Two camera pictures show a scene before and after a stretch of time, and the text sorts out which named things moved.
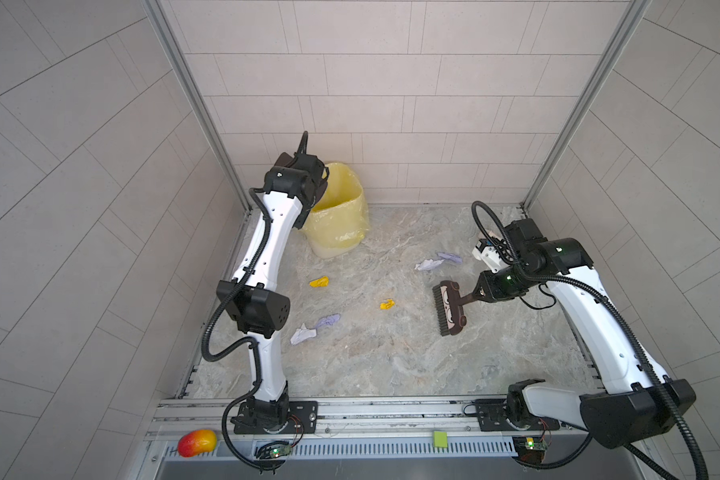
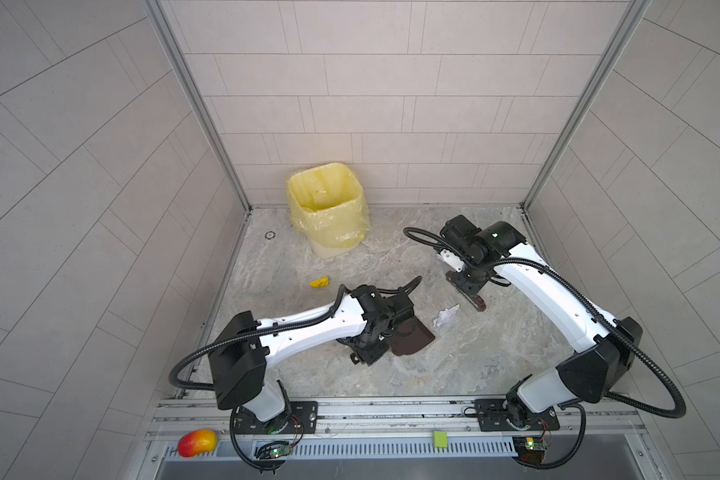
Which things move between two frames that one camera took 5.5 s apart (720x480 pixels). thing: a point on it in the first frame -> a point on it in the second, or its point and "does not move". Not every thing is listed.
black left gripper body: x=303 y=214 -> x=368 y=350
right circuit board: x=530 y=449 does not move
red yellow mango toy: x=197 y=442 does not move
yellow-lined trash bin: x=339 y=221 does not move
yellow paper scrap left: x=321 y=282 does not move
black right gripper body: x=500 y=284 -> x=469 y=277
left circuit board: x=272 y=450 does not move
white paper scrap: x=428 y=264 -> x=445 y=315
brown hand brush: x=448 y=302 -> x=475 y=299
